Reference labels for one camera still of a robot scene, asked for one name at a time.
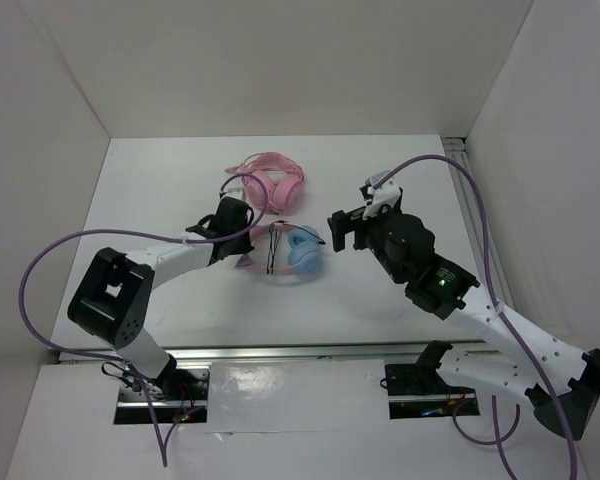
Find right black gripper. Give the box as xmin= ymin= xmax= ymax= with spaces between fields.
xmin=327 ymin=199 xmax=406 ymax=283

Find pink blue cat-ear headphones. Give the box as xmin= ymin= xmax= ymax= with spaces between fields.
xmin=234 ymin=221 xmax=326 ymax=278

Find thin black headphone cable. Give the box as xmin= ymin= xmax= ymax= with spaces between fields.
xmin=264 ymin=218 xmax=327 ymax=277

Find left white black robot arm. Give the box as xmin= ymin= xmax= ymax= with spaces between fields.
xmin=68 ymin=196 xmax=254 ymax=399

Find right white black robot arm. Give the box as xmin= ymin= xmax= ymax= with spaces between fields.
xmin=328 ymin=208 xmax=600 ymax=441

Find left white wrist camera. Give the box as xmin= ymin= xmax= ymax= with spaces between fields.
xmin=219 ymin=187 xmax=246 ymax=202

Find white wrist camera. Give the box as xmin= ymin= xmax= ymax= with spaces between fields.
xmin=219 ymin=187 xmax=246 ymax=202
xmin=360 ymin=171 xmax=402 ymax=220

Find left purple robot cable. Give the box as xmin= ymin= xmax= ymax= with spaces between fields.
xmin=19 ymin=173 xmax=274 ymax=469

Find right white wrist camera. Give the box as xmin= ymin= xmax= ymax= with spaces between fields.
xmin=360 ymin=171 xmax=402 ymax=220

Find pink headphones with wrapped cable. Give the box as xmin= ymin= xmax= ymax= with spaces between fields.
xmin=225 ymin=152 xmax=305 ymax=214

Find aluminium rail front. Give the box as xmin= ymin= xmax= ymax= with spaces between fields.
xmin=54 ymin=340 xmax=491 ymax=365

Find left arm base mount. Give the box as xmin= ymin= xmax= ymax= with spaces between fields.
xmin=100 ymin=362 xmax=210 ymax=425

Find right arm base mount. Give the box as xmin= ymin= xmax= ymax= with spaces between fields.
xmin=379 ymin=341 xmax=480 ymax=420

